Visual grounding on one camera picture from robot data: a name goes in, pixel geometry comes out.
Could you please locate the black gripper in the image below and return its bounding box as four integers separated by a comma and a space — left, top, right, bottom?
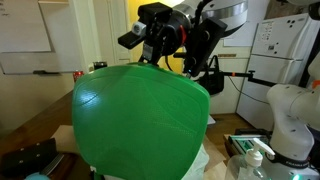
141, 9, 193, 68

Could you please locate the green trash can lid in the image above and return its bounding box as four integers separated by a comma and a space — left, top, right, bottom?
71, 62, 212, 180

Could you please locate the red soda can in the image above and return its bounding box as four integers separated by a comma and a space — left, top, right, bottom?
72, 70, 85, 83

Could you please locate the white panel door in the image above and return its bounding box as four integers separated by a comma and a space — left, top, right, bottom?
108, 0, 134, 66

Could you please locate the black tumbler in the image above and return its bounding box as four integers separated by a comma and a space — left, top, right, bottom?
93, 61, 108, 70

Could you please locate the black hanging bag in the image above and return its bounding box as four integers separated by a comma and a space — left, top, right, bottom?
198, 54, 225, 97

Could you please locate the handwritten paper sheet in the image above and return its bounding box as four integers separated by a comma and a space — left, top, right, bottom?
223, 26, 255, 48

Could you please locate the pale paper napkin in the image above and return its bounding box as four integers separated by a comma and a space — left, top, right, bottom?
207, 114, 217, 126

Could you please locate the black whiteboard eraser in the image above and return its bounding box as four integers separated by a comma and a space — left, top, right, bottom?
32, 69, 62, 75

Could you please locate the whiteboard with tray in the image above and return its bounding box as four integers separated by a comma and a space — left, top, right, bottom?
0, 49, 83, 76

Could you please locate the white refrigerator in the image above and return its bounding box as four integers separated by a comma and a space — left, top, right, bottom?
235, 13, 320, 132

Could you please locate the plain white whiteboard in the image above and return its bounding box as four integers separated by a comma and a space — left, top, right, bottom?
0, 0, 53, 54

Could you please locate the brown wooden table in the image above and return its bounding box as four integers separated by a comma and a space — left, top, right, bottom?
0, 89, 78, 180

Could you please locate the clear pump sanitizer bottle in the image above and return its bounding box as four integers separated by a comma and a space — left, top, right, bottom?
224, 137, 276, 180

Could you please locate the black riveted case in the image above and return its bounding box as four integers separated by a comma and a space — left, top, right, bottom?
0, 138, 64, 179

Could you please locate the light blue round object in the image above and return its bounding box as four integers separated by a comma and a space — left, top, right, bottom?
24, 171, 51, 180

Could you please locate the black stereo camera bar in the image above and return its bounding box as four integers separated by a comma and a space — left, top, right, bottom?
172, 51, 186, 60

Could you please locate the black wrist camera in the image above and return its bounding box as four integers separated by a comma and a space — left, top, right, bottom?
117, 20, 148, 51

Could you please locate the black wrist mount box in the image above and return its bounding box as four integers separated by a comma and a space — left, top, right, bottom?
183, 18, 228, 78

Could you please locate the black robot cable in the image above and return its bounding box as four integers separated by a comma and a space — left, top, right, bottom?
193, 0, 209, 24

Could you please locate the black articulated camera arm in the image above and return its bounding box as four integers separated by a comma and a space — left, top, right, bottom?
199, 68, 279, 88

